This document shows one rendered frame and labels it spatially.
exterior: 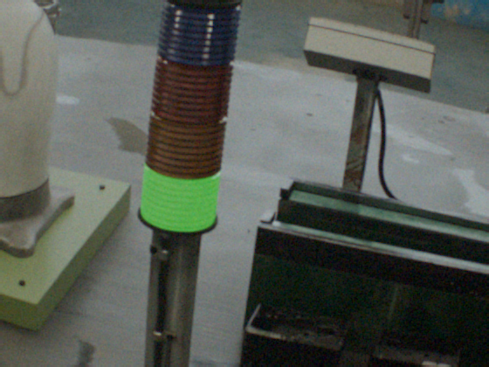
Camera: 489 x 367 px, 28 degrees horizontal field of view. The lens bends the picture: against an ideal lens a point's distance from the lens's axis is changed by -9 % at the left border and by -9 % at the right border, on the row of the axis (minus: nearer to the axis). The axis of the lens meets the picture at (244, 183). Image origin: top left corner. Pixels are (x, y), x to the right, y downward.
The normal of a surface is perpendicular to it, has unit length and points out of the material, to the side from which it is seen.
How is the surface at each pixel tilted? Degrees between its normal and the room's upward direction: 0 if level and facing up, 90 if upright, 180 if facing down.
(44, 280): 0
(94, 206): 0
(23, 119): 87
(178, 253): 90
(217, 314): 0
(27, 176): 96
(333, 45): 58
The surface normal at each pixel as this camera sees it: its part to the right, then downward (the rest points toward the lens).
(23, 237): 0.25, -0.81
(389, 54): -0.15, -0.18
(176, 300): -0.26, 0.36
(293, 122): 0.12, -0.91
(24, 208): 0.70, 0.28
